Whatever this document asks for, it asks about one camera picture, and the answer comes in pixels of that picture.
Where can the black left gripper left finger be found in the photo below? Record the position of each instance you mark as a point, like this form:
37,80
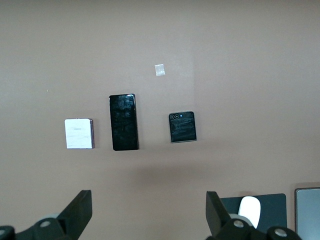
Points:
75,212

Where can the white computer mouse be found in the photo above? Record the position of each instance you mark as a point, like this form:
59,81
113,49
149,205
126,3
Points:
250,210

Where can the black flip phone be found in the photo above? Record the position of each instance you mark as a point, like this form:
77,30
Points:
182,128

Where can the black mouse pad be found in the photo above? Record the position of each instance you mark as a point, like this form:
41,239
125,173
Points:
272,207

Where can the long black smartphone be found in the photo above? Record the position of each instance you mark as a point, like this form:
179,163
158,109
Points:
123,122

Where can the grey closed laptop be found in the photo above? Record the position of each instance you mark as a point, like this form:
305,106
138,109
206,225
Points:
308,212

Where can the clear tape patch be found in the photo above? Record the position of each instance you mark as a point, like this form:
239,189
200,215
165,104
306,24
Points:
160,70

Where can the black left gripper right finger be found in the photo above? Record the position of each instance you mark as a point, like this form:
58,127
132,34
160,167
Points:
220,220

